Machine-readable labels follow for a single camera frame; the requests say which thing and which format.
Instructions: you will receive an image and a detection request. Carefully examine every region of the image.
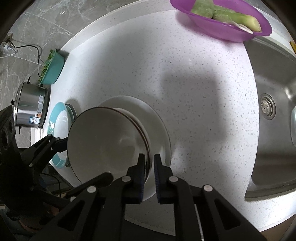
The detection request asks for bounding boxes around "medium white bowl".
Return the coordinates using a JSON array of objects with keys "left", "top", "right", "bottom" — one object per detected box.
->
[{"left": 113, "top": 106, "right": 155, "bottom": 202}]

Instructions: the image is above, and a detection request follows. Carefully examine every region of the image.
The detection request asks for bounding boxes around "teal floral plate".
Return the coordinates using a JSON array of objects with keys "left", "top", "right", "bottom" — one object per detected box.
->
[{"left": 48, "top": 102, "right": 71, "bottom": 168}]

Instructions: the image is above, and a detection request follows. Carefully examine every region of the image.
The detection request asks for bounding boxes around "large white bowl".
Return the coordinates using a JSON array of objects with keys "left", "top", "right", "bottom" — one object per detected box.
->
[{"left": 98, "top": 95, "right": 172, "bottom": 202}]

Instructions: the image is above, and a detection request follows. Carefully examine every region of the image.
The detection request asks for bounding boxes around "floral small ceramic bowl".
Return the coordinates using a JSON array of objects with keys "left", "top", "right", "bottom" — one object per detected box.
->
[{"left": 67, "top": 106, "right": 148, "bottom": 183}]

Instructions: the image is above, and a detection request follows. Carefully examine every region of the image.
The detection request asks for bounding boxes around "stainless steel rice cooker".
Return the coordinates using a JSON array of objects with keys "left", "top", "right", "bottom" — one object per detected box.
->
[{"left": 11, "top": 80, "right": 50, "bottom": 128}]

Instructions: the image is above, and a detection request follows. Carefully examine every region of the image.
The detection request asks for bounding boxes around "teal bowl with greens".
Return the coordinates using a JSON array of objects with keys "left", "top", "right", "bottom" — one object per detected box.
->
[{"left": 39, "top": 49, "right": 65, "bottom": 85}]

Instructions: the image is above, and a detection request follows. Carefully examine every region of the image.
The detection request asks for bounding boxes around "stainless steel sink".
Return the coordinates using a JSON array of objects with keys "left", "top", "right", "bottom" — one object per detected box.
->
[{"left": 244, "top": 37, "right": 295, "bottom": 201}]

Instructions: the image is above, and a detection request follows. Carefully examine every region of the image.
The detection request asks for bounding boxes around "purple plastic basin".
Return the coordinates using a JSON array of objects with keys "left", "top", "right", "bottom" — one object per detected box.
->
[{"left": 170, "top": 1, "right": 273, "bottom": 42}]

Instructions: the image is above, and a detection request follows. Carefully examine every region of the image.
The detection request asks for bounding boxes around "green peeled vegetable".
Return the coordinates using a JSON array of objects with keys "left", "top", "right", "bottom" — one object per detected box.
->
[{"left": 191, "top": 1, "right": 261, "bottom": 32}]

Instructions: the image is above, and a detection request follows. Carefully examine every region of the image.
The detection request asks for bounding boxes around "yellow sponge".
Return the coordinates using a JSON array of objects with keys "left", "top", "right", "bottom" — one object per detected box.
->
[{"left": 290, "top": 41, "right": 296, "bottom": 53}]

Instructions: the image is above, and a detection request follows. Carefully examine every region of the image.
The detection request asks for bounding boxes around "black power cable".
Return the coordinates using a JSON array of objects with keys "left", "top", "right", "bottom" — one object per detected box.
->
[{"left": 4, "top": 39, "right": 47, "bottom": 68}]

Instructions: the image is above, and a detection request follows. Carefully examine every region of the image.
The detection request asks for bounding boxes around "wall power outlet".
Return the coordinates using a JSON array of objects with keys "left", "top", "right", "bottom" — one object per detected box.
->
[{"left": 3, "top": 33, "right": 13, "bottom": 44}]

